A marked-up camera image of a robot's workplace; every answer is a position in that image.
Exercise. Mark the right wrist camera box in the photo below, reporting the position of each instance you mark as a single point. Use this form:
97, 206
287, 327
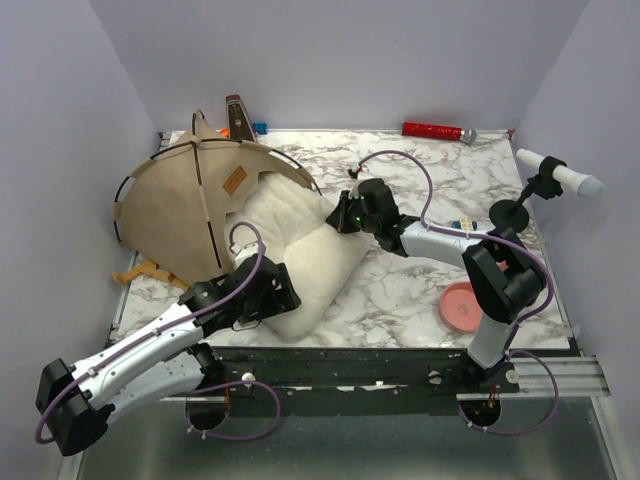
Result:
357, 177

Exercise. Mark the white fluffy pillow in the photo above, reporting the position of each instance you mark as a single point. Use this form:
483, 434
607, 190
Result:
292, 222

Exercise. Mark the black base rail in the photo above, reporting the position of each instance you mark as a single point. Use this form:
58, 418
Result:
353, 382

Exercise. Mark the pink cat-ear pet bowl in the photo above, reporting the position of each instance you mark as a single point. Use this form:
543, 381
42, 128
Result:
458, 308

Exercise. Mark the brown wooden metronome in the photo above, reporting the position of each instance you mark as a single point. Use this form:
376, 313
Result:
239, 125

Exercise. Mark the red glitter toy microphone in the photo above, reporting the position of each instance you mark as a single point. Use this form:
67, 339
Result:
465, 135

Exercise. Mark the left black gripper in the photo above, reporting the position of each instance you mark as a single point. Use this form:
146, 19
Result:
282, 300

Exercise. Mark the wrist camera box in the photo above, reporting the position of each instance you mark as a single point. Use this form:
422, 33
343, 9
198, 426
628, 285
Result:
240, 253
357, 177

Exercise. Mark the wooden toy car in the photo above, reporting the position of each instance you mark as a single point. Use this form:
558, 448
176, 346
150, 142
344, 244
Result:
465, 224

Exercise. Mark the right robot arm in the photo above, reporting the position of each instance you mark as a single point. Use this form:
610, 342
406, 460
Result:
505, 277

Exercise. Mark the blue small toy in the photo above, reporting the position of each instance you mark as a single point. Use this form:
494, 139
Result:
260, 128

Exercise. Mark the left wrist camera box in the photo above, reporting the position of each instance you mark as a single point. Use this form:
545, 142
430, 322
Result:
240, 253

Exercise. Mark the wooden stand frame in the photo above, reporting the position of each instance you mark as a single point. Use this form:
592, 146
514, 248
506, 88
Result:
150, 269

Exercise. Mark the tan pet tent fabric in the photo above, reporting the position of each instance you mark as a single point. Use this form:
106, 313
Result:
174, 213

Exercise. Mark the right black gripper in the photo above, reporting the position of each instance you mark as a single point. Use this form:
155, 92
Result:
340, 216

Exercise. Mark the white microphone on mount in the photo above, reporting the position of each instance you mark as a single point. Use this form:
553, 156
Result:
552, 177

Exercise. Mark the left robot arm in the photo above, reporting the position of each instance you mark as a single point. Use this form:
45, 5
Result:
78, 402

